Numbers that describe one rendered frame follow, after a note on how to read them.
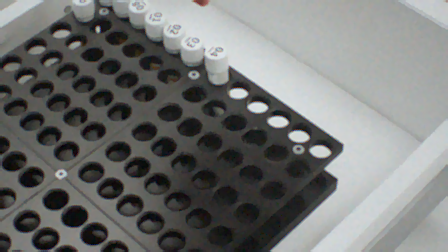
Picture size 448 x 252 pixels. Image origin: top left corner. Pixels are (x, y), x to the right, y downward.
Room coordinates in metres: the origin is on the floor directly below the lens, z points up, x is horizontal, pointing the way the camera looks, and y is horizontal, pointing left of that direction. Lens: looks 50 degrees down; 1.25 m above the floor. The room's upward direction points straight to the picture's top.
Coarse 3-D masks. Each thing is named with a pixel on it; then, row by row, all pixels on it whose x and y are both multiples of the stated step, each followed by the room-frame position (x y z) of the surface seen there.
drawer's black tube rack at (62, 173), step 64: (0, 64) 0.34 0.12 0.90; (64, 64) 0.34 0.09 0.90; (128, 64) 0.34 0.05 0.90; (0, 128) 0.29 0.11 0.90; (64, 128) 0.29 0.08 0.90; (128, 128) 0.29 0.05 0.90; (192, 128) 0.32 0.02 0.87; (256, 128) 0.29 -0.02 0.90; (0, 192) 0.25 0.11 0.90; (64, 192) 0.25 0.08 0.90; (128, 192) 0.25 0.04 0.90; (192, 192) 0.25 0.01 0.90; (256, 192) 0.25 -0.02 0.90; (320, 192) 0.27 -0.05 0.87
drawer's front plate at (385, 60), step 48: (240, 0) 0.44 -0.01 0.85; (288, 0) 0.41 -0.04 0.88; (336, 0) 0.39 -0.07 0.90; (384, 0) 0.37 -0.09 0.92; (432, 0) 0.36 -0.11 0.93; (288, 48) 0.41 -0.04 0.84; (336, 48) 0.38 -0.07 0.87; (384, 48) 0.36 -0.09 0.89; (432, 48) 0.34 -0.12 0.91; (384, 96) 0.36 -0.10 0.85; (432, 96) 0.34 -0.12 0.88
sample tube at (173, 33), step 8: (168, 24) 0.36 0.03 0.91; (176, 24) 0.36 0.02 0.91; (168, 32) 0.35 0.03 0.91; (176, 32) 0.35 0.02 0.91; (184, 32) 0.35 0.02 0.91; (168, 40) 0.35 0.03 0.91; (176, 40) 0.35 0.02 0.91; (168, 48) 0.35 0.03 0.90; (176, 48) 0.35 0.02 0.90; (168, 80) 0.35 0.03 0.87; (176, 80) 0.35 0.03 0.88
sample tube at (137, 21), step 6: (138, 0) 0.38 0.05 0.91; (144, 0) 0.38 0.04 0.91; (132, 6) 0.37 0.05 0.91; (138, 6) 0.37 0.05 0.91; (144, 6) 0.37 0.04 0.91; (132, 12) 0.37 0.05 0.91; (138, 12) 0.37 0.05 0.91; (144, 12) 0.37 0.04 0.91; (132, 18) 0.37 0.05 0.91; (138, 18) 0.37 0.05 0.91; (144, 18) 0.37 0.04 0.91; (132, 24) 0.37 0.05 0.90; (138, 24) 0.37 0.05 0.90; (144, 24) 0.37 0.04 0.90; (138, 54) 0.37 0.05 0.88
